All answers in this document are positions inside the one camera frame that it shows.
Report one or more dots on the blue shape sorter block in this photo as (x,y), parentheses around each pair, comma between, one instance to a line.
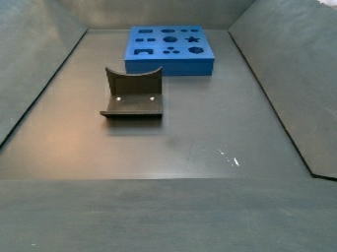
(176,48)

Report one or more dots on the black curved holder bracket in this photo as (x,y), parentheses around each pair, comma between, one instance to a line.
(137,94)

